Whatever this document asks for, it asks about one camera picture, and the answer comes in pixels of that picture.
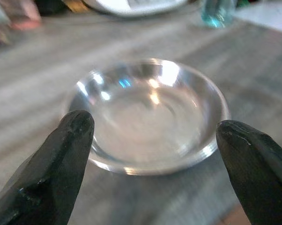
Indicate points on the white side table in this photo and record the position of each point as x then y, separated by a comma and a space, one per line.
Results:
267, 16

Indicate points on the pink water bottle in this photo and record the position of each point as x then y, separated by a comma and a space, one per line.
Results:
24, 14

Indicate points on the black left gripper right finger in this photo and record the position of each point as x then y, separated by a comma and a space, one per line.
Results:
255, 173

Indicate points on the small black object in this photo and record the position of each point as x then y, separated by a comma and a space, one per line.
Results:
49, 5

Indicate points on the round steel bowl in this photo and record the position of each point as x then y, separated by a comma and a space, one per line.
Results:
155, 117

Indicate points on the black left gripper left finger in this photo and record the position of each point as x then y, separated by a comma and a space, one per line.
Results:
54, 168

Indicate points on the white kitchen cooking machine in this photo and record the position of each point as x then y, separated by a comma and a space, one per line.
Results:
136, 7

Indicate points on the clear bottle blue cap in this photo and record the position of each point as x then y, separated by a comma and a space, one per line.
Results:
217, 14

